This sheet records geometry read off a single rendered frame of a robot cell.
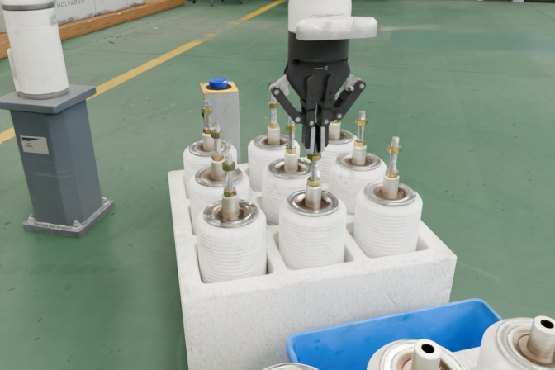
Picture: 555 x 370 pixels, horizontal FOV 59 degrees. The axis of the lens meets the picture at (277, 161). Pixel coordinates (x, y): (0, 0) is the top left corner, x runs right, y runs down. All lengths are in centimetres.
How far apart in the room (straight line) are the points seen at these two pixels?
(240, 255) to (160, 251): 43
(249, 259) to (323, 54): 28
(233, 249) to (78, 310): 39
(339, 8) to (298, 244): 31
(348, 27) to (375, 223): 29
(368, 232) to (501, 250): 47
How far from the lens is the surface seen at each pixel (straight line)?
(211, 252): 66
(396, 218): 71
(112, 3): 414
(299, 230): 67
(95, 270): 105
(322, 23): 54
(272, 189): 78
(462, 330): 81
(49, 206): 117
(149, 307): 93
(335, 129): 92
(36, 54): 107
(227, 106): 101
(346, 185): 81
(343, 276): 69
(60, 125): 108
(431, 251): 76
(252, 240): 65
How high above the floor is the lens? 59
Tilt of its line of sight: 25 degrees down
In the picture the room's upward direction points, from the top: straight up
